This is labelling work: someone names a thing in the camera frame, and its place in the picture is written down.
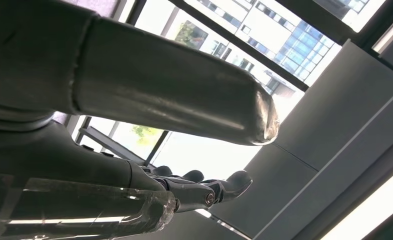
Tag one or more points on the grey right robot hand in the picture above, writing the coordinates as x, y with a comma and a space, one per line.
166, 89

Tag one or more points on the pale building outside window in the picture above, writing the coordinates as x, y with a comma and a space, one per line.
299, 46

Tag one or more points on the dark window frame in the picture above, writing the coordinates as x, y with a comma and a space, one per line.
236, 41

